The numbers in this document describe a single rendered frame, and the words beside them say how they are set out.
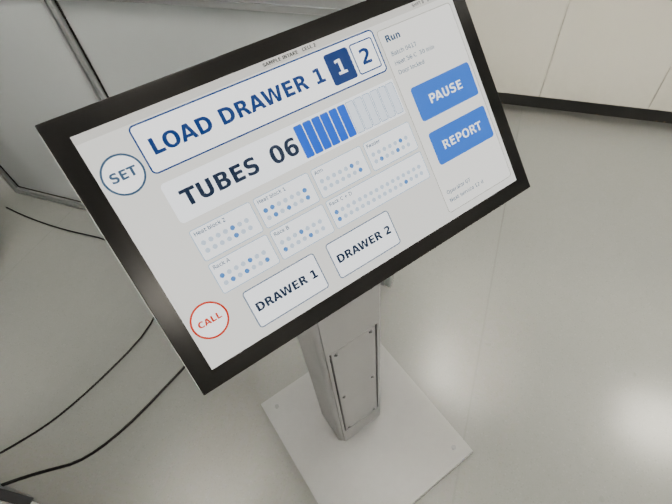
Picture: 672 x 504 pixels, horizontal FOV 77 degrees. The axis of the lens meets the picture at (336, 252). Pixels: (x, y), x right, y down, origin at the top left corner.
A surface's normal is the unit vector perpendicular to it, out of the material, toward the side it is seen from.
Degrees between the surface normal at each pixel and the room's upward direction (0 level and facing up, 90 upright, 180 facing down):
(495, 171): 50
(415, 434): 3
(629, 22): 90
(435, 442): 3
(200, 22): 90
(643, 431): 0
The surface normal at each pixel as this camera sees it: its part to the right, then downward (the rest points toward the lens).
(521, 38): -0.35, 0.75
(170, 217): 0.38, 0.07
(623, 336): -0.08, -0.63
